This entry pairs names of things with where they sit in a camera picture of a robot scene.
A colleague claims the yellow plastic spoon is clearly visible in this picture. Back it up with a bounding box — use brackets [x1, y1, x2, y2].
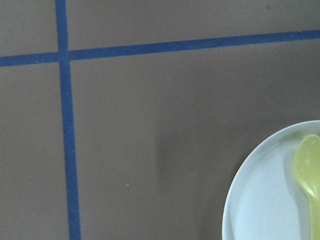
[293, 134, 320, 240]

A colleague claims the white round plate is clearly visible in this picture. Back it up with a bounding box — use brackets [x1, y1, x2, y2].
[221, 120, 320, 240]

